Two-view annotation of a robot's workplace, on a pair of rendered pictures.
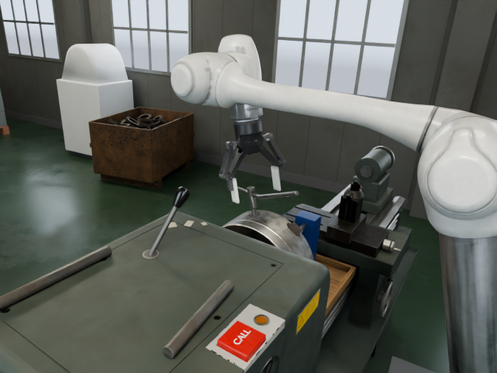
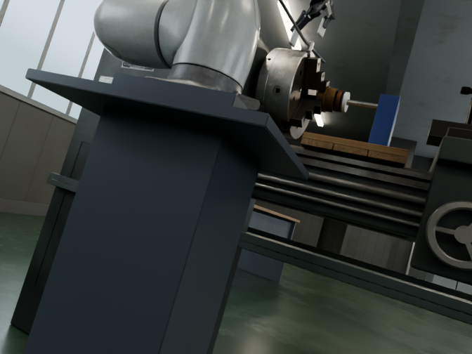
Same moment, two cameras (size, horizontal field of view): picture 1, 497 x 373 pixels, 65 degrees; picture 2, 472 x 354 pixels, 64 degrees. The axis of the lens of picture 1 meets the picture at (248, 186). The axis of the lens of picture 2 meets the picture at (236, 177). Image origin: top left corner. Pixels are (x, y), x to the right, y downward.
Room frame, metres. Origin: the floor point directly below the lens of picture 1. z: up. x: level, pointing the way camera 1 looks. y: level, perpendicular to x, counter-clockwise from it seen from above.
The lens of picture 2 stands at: (0.72, -1.39, 0.61)
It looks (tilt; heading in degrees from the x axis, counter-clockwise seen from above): 5 degrees up; 83
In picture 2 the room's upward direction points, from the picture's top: 16 degrees clockwise
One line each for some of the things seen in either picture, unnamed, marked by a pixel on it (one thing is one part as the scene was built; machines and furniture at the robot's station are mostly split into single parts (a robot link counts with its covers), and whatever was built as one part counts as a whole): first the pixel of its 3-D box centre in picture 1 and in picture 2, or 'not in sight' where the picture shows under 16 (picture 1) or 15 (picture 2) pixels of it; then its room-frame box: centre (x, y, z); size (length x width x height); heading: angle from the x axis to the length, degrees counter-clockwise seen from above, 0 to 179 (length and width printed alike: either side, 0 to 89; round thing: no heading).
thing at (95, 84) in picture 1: (97, 101); not in sight; (5.21, 2.09, 0.73); 0.74 x 0.67 x 1.45; 63
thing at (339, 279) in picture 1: (296, 273); (357, 160); (1.24, -0.20, 0.89); 0.36 x 0.30 x 0.04; 58
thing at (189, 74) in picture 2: not in sight; (211, 95); (0.72, -0.62, 0.83); 0.22 x 0.18 x 0.06; 153
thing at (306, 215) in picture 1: (305, 241); (382, 131); (1.29, -0.23, 1.00); 0.08 x 0.06 x 0.23; 58
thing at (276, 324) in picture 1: (246, 345); not in sight; (0.52, -0.01, 1.23); 0.13 x 0.08 x 0.06; 148
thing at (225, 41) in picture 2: not in sight; (217, 31); (0.69, -0.60, 0.97); 0.18 x 0.16 x 0.22; 150
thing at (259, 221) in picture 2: not in sight; (237, 239); (1.38, 2.32, 0.35); 1.32 x 0.68 x 0.71; 53
